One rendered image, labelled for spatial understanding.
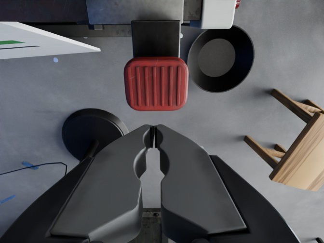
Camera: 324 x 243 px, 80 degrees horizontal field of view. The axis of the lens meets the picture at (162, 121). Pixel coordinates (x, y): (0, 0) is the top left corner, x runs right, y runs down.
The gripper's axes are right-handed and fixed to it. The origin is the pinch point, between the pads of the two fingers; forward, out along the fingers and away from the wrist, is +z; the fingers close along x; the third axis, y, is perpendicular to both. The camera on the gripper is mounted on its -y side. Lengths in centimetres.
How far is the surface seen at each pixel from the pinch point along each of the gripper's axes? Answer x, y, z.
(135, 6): -2.8, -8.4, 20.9
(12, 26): -27.8, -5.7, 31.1
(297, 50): 66, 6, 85
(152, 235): -5, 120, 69
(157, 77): 0.2, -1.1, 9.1
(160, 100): 0.5, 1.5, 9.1
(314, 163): 65, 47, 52
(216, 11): 9.3, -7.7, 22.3
